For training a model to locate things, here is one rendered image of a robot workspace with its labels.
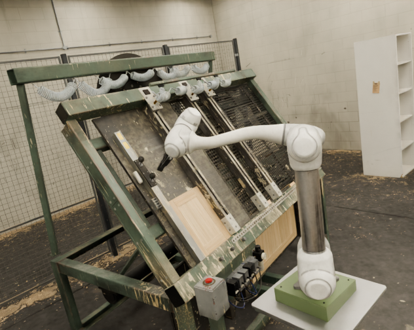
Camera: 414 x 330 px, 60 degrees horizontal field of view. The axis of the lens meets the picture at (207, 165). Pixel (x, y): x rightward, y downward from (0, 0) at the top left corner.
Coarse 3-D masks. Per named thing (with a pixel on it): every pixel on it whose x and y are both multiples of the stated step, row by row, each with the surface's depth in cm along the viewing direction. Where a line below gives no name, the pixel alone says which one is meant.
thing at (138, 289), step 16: (272, 176) 384; (256, 208) 299; (96, 240) 299; (64, 256) 279; (64, 272) 266; (80, 272) 251; (96, 272) 243; (112, 272) 239; (128, 272) 252; (144, 272) 256; (64, 288) 276; (112, 288) 231; (128, 288) 219; (144, 288) 213; (160, 288) 210; (64, 304) 283; (112, 304) 321; (160, 304) 204; (192, 304) 234; (80, 320) 286; (96, 320) 304; (176, 320) 199; (192, 320) 197; (208, 320) 248; (256, 320) 259
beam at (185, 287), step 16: (320, 176) 346; (288, 208) 287; (240, 240) 236; (208, 256) 214; (224, 256) 221; (192, 272) 201; (208, 272) 207; (176, 288) 190; (192, 288) 195; (176, 304) 193
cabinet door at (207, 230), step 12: (192, 192) 237; (180, 204) 226; (192, 204) 232; (204, 204) 239; (180, 216) 221; (192, 216) 227; (204, 216) 233; (216, 216) 239; (192, 228) 222; (204, 228) 228; (216, 228) 234; (204, 240) 223; (216, 240) 228; (204, 252) 217
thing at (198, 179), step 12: (144, 96) 246; (144, 108) 251; (156, 108) 247; (156, 120) 248; (168, 132) 247; (192, 168) 242; (192, 180) 245; (204, 180) 243; (204, 192) 241; (216, 204) 238; (228, 216) 238; (228, 228) 238; (240, 228) 239
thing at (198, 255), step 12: (120, 132) 225; (120, 144) 222; (132, 156) 221; (144, 180) 218; (156, 192) 217; (168, 204) 218; (168, 216) 215; (180, 228) 213; (192, 240) 214; (192, 252) 211
